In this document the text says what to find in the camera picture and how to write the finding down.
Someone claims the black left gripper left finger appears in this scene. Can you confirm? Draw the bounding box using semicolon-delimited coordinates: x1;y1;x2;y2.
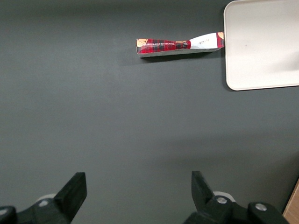
0;172;87;224

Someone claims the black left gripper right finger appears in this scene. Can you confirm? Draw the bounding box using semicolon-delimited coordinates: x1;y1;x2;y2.
183;171;290;224

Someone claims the red plaid cookie box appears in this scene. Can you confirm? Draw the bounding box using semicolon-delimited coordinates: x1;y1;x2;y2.
136;32;225;60

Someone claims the beige plastic tray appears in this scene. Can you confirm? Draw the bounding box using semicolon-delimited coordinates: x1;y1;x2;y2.
223;0;299;91

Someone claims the light wooden drawer cabinet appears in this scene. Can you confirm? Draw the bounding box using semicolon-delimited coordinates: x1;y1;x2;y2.
282;177;299;224

